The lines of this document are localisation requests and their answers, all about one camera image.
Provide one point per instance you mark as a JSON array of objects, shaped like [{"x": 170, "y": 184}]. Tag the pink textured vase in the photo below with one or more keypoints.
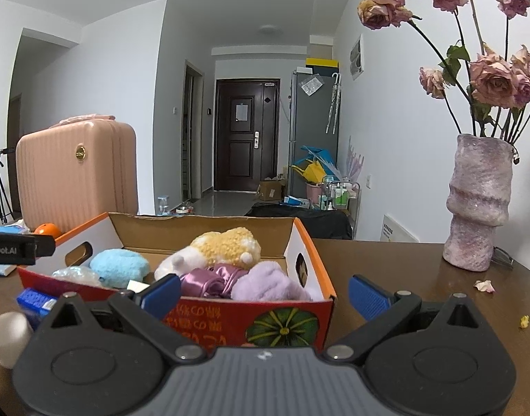
[{"x": 479, "y": 208}]

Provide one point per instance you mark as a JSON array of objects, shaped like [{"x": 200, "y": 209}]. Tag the light blue plush toy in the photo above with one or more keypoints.
[{"x": 117, "y": 266}]

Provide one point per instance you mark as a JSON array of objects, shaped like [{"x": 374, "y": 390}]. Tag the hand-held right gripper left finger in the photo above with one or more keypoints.
[{"x": 161, "y": 295}]

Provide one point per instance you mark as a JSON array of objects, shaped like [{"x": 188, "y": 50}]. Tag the white folded umbrella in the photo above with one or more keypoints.
[{"x": 334, "y": 104}]

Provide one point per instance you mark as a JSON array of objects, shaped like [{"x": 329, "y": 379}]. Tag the brown carton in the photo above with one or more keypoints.
[{"x": 271, "y": 190}]

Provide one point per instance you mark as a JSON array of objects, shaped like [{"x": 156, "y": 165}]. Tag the small dark object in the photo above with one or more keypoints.
[{"x": 503, "y": 256}]

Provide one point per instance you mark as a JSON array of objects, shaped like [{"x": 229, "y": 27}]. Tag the metal cart with bottles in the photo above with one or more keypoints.
[{"x": 343, "y": 197}]

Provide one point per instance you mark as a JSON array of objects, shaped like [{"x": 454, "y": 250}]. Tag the dark brown entrance door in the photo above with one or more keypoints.
[{"x": 230, "y": 160}]

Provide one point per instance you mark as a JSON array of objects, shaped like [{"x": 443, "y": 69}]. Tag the fallen pink petal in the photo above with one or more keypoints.
[{"x": 483, "y": 286}]

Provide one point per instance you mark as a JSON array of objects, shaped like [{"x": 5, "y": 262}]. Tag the lilac plastic hangers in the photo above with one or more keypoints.
[{"x": 355, "y": 160}]

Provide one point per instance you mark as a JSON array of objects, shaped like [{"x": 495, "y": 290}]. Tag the orange fruit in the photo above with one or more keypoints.
[{"x": 46, "y": 229}]

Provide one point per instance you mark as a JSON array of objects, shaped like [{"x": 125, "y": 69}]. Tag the white wall panel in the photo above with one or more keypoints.
[{"x": 356, "y": 57}]

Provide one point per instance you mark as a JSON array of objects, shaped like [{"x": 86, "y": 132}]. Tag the white foam cylinder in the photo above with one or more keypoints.
[{"x": 7, "y": 338}]

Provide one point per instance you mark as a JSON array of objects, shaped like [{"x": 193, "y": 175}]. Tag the lavender plush toy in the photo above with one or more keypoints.
[{"x": 269, "y": 284}]

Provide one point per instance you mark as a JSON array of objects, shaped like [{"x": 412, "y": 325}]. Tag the bunch of dried pink roses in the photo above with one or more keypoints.
[{"x": 492, "y": 76}]

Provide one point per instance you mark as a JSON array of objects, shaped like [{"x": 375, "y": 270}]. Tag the blue textured block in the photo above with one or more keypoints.
[{"x": 33, "y": 301}]

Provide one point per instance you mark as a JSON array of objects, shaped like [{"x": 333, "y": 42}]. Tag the purple satin cloth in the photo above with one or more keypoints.
[{"x": 208, "y": 284}]

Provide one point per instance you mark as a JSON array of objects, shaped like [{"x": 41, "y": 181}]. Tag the pink ribbed suitcase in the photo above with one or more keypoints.
[{"x": 74, "y": 182}]

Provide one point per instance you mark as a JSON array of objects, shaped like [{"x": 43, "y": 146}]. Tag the round ceiling lamp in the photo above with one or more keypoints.
[{"x": 271, "y": 30}]

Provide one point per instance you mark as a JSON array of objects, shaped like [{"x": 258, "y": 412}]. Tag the clear plastic document bag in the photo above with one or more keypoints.
[{"x": 311, "y": 85}]

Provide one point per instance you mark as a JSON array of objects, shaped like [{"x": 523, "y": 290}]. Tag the grey refrigerator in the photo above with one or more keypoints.
[{"x": 312, "y": 117}]

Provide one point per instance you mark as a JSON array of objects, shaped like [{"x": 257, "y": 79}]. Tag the pink bucket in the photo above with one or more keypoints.
[{"x": 315, "y": 191}]

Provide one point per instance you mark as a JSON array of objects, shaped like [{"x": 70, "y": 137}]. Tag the black bag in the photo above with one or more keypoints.
[{"x": 299, "y": 221}]

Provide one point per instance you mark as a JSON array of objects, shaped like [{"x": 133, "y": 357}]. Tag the white paper sheet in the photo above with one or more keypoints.
[{"x": 241, "y": 111}]

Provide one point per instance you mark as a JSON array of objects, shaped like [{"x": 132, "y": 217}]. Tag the clear bubble wrap bag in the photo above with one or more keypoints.
[{"x": 76, "y": 275}]

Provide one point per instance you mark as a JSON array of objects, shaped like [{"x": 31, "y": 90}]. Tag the pet food bowls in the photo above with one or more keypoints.
[{"x": 185, "y": 210}]

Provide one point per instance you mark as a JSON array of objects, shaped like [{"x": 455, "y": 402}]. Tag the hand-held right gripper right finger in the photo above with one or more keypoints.
[{"x": 369, "y": 298}]

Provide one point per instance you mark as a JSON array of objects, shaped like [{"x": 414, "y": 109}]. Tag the clear pet water dispenser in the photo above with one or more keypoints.
[{"x": 163, "y": 206}]

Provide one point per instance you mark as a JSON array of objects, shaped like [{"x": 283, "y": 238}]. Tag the yellow and white plush toy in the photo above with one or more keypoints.
[{"x": 226, "y": 247}]

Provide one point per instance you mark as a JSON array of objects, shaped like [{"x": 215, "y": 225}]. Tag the orange-edged cardboard box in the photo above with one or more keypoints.
[{"x": 204, "y": 316}]

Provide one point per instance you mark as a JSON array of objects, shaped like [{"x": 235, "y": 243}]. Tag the yellow and black box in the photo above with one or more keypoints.
[{"x": 322, "y": 63}]

